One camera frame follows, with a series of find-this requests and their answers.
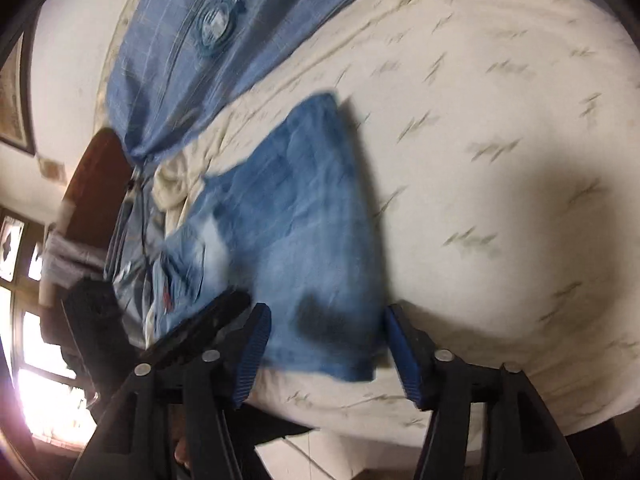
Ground framed wall picture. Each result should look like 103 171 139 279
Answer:
0 30 38 156

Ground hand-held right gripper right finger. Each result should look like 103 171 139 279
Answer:
384 304 586 480

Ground brown headboard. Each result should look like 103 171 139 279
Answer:
60 127 136 256

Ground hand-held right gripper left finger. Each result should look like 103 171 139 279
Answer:
70 302 273 480

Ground blue denim pants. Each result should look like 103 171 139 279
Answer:
145 91 391 383

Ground dark-framed window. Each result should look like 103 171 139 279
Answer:
0 207 98 453

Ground cream leaf-print blanket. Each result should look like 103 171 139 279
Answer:
150 0 640 448

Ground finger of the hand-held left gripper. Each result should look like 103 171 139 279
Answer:
145 290 253 361

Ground beige wall sticker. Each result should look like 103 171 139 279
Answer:
39 157 68 183

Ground blue plaid quilt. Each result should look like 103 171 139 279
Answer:
102 0 426 166

